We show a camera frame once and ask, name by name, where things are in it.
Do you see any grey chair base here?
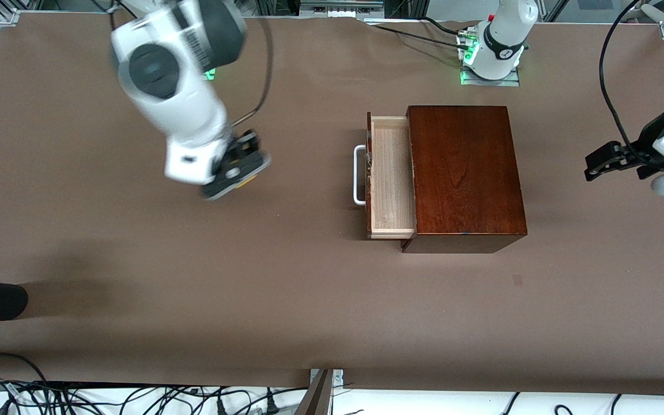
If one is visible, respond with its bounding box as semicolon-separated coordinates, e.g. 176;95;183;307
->
637;0;664;24

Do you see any dark brown wooden cabinet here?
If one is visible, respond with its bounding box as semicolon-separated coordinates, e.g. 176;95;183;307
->
399;105;529;254

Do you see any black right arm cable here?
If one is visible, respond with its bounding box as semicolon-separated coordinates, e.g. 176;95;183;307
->
228;17;275;130

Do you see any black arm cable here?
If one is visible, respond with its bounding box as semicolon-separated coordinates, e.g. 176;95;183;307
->
599;0;647;155
228;17;275;130

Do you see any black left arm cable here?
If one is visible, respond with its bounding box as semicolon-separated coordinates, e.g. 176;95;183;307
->
599;0;647;155

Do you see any long black base cable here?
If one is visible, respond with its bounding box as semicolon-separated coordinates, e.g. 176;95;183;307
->
365;22;471;50

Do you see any short black base cable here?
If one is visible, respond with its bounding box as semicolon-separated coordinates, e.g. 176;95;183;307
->
421;16;462;36

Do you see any black cable tangle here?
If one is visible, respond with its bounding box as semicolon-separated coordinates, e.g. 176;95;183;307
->
0;378;310;415

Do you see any small aluminium bracket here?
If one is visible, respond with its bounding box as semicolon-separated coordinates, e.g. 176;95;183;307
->
310;369;344;388

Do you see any black cable loop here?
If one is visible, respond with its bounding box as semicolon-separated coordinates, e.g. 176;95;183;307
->
0;353;49;384

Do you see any dark metal post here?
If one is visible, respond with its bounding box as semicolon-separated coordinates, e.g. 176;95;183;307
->
295;369;334;415

